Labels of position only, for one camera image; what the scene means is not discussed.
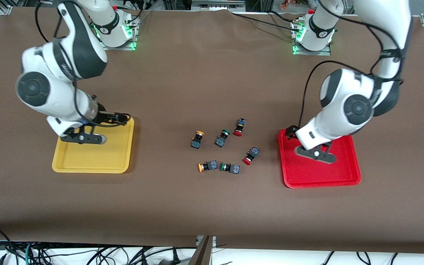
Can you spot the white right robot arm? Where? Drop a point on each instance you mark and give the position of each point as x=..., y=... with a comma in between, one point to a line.
x=50, y=95

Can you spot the green push button switch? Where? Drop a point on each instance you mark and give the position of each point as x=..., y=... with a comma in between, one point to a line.
x=234, y=169
x=220, y=141

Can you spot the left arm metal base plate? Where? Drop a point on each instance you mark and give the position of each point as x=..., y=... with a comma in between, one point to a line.
x=311, y=53

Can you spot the brown table cover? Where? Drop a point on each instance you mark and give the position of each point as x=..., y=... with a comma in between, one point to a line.
x=212, y=206

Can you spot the aluminium frame post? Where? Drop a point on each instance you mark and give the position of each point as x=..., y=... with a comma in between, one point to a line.
x=202, y=254

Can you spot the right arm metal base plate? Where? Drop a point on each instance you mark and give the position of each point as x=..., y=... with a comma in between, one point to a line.
x=123, y=47

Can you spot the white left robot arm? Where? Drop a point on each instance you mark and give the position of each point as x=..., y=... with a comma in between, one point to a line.
x=359, y=110

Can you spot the yellow push button switch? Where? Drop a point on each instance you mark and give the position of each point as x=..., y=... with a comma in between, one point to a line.
x=197, y=141
x=212, y=165

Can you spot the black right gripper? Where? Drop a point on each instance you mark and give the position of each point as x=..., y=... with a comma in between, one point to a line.
x=106, y=115

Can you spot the grey background equipment box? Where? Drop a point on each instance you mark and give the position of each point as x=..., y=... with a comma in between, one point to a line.
x=215, y=5

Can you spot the yellow plastic tray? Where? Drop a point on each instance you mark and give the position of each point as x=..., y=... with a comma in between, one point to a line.
x=105, y=158

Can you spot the red plastic tray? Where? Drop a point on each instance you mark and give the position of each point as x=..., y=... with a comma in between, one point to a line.
x=307, y=175

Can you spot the red push button switch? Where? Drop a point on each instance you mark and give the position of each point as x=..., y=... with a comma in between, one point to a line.
x=253, y=151
x=240, y=125

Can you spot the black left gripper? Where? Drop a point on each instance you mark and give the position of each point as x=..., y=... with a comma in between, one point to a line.
x=291, y=132

